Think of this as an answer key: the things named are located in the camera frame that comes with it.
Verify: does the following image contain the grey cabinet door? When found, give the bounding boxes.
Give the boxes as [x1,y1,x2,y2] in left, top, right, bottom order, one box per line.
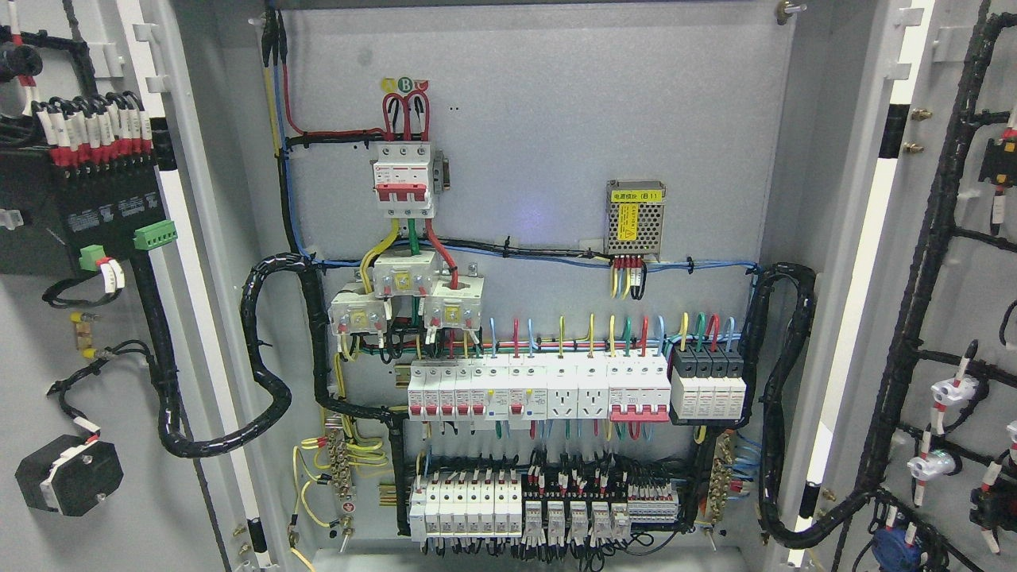
[756,1,1016,571]
[1,1,257,571]

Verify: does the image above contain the white upper breaker row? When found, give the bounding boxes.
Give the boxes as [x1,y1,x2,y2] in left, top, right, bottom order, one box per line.
[407,356,548,430]

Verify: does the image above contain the white breaker row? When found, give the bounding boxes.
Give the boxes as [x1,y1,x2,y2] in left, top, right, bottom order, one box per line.
[409,470,524,546]
[407,356,548,430]

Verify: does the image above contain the white current transformers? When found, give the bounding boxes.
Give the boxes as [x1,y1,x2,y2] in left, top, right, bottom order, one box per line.
[328,250,485,336]

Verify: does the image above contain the metal mesh power supply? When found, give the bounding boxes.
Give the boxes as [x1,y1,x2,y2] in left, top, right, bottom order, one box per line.
[604,179,666,258]

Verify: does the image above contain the white red main breaker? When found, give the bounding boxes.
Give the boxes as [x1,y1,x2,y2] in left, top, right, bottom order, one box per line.
[372,141,450,218]

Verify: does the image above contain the black white surge protector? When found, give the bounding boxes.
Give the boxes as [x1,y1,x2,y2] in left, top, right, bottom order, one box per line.
[669,347,747,427]

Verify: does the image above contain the white lower breaker row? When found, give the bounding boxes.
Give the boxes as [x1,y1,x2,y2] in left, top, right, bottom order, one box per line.
[409,470,524,546]

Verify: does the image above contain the row of small relays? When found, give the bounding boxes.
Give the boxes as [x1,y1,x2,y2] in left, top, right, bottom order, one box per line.
[522,500,633,549]

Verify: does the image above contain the black digital power meter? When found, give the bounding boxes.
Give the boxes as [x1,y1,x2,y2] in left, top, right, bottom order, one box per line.
[1,146,177,278]

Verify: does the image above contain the white din rail sockets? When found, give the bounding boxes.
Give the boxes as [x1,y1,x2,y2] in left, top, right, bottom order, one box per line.
[546,354,609,419]

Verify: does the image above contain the red handled circuit breaker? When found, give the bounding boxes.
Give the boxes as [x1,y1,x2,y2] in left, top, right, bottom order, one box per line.
[607,356,671,423]

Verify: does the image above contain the black right cable harness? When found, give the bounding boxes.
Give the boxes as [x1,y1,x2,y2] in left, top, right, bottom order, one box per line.
[743,263,875,549]

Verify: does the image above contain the black cable harness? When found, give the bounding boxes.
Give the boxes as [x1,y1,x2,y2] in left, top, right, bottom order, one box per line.
[159,253,414,537]
[743,263,875,549]

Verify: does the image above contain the black left cable harness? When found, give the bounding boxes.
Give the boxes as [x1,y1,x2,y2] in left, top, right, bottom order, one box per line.
[159,253,414,537]

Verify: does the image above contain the white rotary selector switch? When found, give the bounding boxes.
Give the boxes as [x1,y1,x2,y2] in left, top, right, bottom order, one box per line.
[15,435,124,516]

